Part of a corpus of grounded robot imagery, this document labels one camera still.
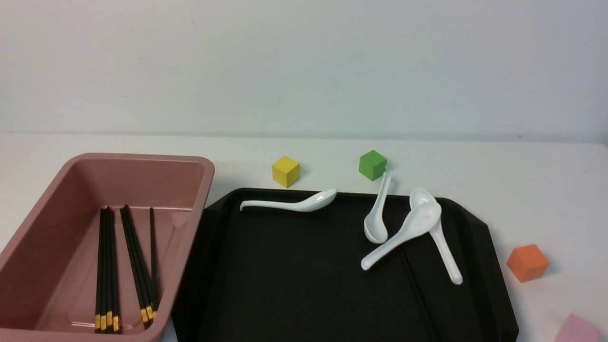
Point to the black chopstick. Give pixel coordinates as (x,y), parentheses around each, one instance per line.
(136,270)
(420,271)

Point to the yellow wooden cube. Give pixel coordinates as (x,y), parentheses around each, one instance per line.
(286,171)

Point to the white spoon at tray top-left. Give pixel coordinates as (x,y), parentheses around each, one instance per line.
(315,202)

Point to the green wooden cube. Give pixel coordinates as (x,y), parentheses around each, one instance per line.
(372,165)

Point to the white spoon leaning on rim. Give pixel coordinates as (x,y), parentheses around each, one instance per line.
(373,225)

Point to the black plastic tray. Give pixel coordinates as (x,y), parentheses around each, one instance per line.
(267,275)

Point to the white spoon underneath at right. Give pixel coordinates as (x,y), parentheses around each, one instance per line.
(419,196)

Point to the white spoon lying on top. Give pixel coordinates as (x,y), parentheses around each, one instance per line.
(418,222)

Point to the black chopstick bin right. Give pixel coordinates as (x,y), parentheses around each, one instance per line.
(154,264)

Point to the black chopstick bin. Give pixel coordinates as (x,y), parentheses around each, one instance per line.
(107,310)
(154,264)
(117,329)
(100,322)

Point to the black chopstick bin slanted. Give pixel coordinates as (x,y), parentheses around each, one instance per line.
(143,267)

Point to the orange wooden cube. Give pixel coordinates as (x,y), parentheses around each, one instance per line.
(528,263)

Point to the black chopstick bin far left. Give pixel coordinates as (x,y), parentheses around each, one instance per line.
(100,322)

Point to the pink plastic bin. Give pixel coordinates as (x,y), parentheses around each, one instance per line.
(48,278)

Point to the pink wooden block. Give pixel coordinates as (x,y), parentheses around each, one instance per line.
(576,329)

